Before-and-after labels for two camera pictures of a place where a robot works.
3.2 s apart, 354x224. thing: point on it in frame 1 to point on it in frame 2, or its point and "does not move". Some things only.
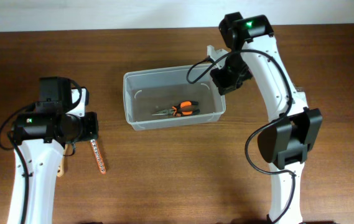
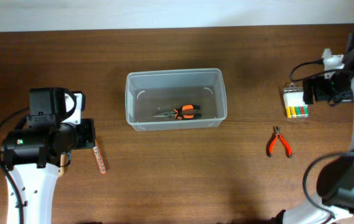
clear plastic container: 162,97 does not move
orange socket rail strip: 97,156 does not move
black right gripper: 225,85 to 320,94
